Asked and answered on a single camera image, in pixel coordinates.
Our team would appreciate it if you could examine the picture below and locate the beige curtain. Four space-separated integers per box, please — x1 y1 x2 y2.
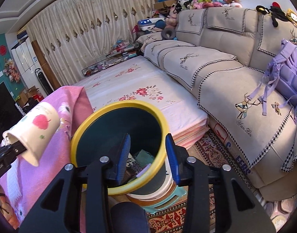
26 0 152 85

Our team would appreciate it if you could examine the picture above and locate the beige covered sofa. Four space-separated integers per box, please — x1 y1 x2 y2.
138 7 297 201

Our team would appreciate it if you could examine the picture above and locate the artificial flower bouquet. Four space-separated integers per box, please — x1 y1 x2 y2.
3 58 20 83

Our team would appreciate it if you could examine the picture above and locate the paper cup with red heart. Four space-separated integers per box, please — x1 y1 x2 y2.
3 102 60 167

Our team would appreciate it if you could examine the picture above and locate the black tower fan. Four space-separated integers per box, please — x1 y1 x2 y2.
34 68 53 95

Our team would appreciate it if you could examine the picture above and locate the yellow rimmed dark trash bin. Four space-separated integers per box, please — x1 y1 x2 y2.
70 100 169 196

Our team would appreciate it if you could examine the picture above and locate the patterned red rug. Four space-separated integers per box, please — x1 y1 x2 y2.
148 130 255 232

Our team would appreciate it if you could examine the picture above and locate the black mouse plush toy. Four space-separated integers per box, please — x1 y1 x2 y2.
256 2 293 28

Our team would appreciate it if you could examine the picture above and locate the low shelf of books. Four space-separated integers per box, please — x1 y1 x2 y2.
82 44 139 77

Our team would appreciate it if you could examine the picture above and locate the grey neck pillow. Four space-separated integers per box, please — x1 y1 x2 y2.
161 28 176 40

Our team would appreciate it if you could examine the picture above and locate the teal plastic stool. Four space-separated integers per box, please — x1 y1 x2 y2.
142 186 188 214

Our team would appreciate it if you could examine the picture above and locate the pink floral table cloth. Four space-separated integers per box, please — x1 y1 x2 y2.
0 86 93 229

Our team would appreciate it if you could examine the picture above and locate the purple backpack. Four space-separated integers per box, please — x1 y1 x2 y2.
245 39 297 124

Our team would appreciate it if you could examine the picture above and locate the plush toy pile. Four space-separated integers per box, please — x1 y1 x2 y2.
158 0 243 13

